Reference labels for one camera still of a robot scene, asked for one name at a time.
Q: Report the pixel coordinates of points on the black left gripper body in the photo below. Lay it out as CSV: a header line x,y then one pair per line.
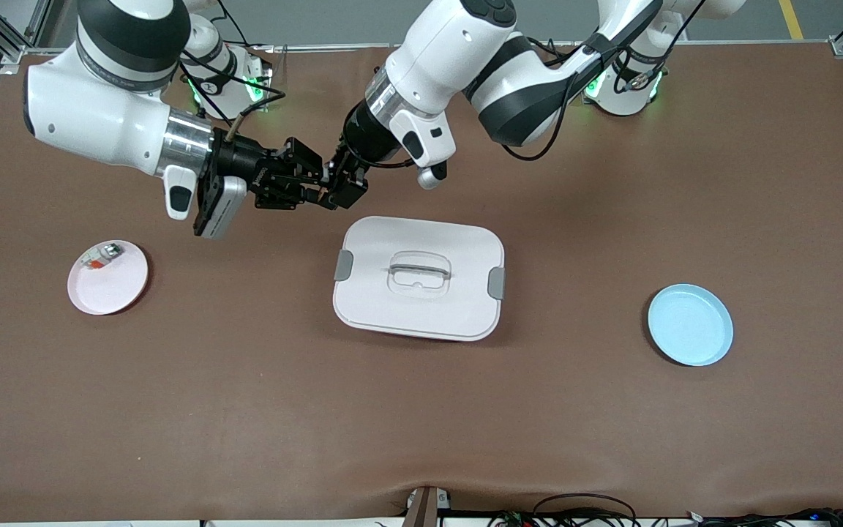
x,y
364,136

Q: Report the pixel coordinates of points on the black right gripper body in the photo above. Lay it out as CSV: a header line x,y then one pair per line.
x,y
241,160

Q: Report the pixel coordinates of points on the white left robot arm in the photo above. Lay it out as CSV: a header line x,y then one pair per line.
x,y
465,51

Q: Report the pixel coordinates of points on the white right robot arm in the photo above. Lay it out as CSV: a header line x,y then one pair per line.
x,y
99,110

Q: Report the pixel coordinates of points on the pink box with white lid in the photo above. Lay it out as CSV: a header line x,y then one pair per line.
x,y
418,293

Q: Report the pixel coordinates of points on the small white orange object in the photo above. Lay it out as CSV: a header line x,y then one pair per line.
x,y
103,255

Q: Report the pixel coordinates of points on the pale pink round plate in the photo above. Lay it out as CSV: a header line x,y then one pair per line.
x,y
110,289

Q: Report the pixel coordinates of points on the brown table mat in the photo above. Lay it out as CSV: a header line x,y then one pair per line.
x,y
421,410

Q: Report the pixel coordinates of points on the aluminium profile bar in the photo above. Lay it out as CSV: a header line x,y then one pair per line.
x,y
425,509

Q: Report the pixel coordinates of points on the light blue round plate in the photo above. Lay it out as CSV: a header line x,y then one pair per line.
x,y
691,326

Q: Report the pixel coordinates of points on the small electronics board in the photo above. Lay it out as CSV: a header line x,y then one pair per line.
x,y
516,520

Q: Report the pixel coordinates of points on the silver table edge rail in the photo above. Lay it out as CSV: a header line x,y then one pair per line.
x,y
334,47

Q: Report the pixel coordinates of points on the aluminium corner frame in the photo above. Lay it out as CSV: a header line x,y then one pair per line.
x,y
12,53

